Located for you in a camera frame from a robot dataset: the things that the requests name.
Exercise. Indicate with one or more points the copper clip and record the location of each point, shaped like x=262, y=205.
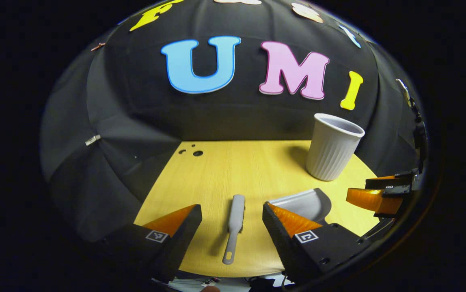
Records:
x=98, y=46

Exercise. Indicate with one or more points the white ribbed garbage bin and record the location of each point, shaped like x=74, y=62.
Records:
x=330, y=154

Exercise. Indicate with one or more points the grey plastic dustpan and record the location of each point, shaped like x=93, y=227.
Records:
x=306, y=202

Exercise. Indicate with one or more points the black backdrop cloth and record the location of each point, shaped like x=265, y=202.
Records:
x=241, y=113

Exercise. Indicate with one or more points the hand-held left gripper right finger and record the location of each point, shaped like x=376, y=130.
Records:
x=283, y=243

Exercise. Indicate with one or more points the silver metal clip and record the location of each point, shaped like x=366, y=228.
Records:
x=403, y=91
x=93, y=140

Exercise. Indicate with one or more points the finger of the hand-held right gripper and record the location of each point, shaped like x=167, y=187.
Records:
x=395, y=181
x=375, y=202

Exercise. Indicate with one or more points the small grey broom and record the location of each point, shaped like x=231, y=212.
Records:
x=236, y=215

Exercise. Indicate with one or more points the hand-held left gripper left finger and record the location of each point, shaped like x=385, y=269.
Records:
x=180, y=247

